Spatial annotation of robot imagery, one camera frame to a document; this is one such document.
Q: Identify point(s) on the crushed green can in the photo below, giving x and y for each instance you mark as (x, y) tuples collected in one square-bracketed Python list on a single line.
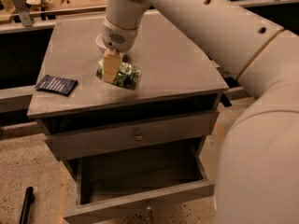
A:
[(127, 77)]

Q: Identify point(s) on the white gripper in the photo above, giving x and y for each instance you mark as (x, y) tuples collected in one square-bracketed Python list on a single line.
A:
[(119, 39)]

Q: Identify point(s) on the dark blue snack packet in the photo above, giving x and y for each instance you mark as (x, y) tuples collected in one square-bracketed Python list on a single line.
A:
[(59, 85)]

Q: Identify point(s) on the grey metal railing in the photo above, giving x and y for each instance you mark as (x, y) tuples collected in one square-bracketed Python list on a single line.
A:
[(20, 16)]

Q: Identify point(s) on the black cylindrical bar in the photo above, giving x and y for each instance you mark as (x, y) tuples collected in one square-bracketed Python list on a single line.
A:
[(29, 198)]

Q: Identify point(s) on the grey wooden drawer cabinet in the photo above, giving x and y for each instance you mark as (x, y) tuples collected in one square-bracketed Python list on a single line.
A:
[(177, 79)]

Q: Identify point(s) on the open grey middle drawer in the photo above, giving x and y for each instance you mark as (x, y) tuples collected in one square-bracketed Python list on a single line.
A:
[(131, 181)]

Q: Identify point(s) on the grey top drawer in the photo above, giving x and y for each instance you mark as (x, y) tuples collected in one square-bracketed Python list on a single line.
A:
[(142, 133)]

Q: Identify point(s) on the white ceramic bowl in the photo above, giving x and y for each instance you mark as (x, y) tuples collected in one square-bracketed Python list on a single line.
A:
[(100, 44)]

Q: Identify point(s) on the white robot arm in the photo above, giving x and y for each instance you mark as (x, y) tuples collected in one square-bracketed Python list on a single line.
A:
[(258, 171)]

